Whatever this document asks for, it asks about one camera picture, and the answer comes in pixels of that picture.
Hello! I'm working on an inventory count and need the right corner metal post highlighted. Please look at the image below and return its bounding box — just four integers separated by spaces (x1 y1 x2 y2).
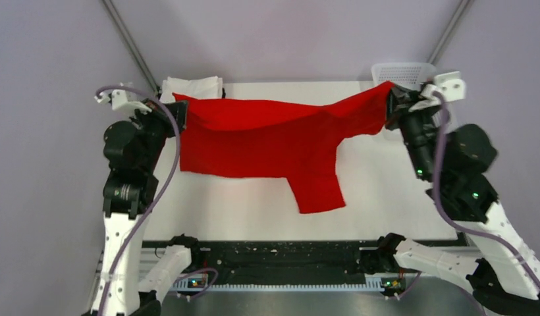
427 0 475 65

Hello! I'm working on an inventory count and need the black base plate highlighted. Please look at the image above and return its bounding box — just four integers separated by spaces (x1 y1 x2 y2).
141 240 467 286

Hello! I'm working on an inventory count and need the aluminium frame rail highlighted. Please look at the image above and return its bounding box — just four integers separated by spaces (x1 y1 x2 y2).
139 246 485 293

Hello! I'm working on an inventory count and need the left corner metal post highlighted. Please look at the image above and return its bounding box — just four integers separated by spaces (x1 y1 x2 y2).
100 0 159 94

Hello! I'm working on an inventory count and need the white folded t shirt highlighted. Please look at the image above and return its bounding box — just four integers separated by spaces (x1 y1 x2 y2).
160 76 223 103

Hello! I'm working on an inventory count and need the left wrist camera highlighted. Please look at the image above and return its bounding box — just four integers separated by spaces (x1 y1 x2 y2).
94 89 146 116

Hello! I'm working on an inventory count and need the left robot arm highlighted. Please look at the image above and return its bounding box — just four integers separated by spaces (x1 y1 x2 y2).
87 101 202 315

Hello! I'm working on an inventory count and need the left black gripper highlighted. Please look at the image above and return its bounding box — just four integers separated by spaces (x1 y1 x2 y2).
130 96 189 171

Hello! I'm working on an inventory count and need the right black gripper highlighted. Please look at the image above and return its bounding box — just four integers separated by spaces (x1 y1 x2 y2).
381 82 439 179

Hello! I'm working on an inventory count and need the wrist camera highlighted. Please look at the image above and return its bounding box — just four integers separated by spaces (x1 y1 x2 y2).
420 70 467 107
94 89 146 116

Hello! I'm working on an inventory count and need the white plastic basket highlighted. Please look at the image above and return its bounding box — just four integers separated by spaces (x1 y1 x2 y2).
371 62 437 90

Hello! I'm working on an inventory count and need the corner metal post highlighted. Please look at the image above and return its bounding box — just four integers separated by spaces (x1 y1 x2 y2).
100 0 159 94
427 0 475 65

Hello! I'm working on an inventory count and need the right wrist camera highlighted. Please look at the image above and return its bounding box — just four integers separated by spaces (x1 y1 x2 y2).
420 70 467 107

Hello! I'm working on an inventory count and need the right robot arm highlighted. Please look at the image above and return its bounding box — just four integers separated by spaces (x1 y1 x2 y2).
359 85 540 315

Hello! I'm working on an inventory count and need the red t shirt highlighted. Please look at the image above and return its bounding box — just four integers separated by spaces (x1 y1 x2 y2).
175 82 393 214

